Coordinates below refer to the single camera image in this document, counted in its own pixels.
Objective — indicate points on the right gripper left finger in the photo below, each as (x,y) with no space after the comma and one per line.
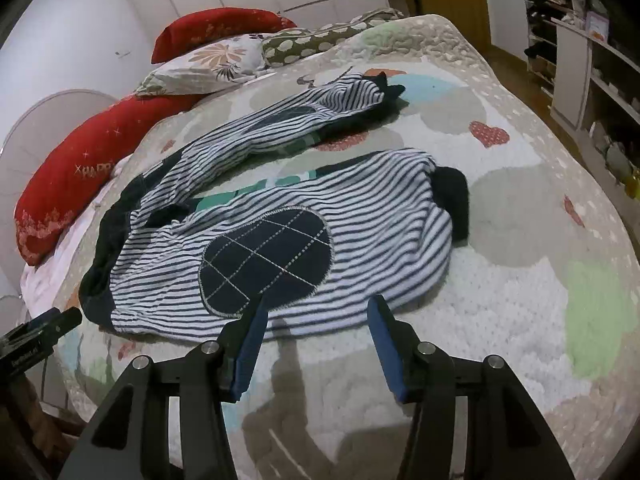
(163,420)

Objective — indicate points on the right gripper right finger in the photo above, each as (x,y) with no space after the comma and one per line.
(472,419)

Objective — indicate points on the navy striped child pants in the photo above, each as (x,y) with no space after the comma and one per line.
(312,249)

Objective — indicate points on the pink bed sheet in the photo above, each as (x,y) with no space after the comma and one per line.
(40,284)

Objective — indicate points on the long red pillow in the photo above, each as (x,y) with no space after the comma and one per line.
(75,171)

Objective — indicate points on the round white headboard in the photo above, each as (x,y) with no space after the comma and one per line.
(31,139)

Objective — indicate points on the floral white pillow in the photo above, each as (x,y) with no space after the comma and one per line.
(218,66)

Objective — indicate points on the red pillow at back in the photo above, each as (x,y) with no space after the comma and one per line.
(195,29)

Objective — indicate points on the white shelf unit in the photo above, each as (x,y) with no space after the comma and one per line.
(596,100)

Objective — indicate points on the olive cloud pattern pillow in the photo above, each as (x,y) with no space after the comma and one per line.
(291,45)

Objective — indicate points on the black shoe rack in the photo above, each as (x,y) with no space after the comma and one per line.
(542,48)

